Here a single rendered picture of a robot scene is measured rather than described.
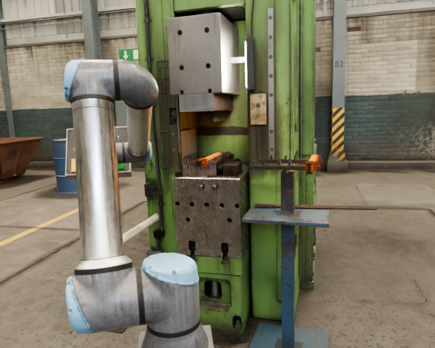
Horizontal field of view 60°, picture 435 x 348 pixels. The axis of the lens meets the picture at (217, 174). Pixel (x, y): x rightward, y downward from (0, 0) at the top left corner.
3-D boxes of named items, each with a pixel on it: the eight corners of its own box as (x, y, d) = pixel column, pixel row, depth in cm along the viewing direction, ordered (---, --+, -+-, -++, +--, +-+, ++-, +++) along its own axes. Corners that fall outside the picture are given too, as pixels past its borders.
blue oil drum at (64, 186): (80, 194, 608) (74, 140, 594) (49, 193, 622) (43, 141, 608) (99, 187, 665) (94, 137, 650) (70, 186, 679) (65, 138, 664)
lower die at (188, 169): (216, 176, 205) (215, 161, 204) (182, 175, 211) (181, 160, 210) (234, 164, 245) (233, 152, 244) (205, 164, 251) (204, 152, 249)
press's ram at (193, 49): (238, 91, 194) (236, 10, 188) (170, 94, 205) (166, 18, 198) (253, 94, 234) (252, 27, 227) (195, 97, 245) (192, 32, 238)
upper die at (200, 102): (214, 110, 200) (213, 92, 198) (179, 112, 205) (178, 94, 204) (233, 110, 239) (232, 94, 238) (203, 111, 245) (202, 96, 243)
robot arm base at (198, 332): (211, 368, 98) (210, 333, 97) (138, 375, 96) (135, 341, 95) (206, 327, 117) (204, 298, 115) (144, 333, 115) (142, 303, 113)
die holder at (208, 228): (242, 259, 203) (239, 178, 196) (177, 254, 214) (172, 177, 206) (259, 227, 256) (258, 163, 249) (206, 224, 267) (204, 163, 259)
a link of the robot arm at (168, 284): (206, 327, 100) (203, 266, 97) (141, 339, 96) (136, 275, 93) (195, 300, 114) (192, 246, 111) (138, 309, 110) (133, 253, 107)
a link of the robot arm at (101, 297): (140, 333, 93) (118, 48, 102) (65, 345, 89) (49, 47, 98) (139, 318, 108) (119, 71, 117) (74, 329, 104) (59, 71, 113)
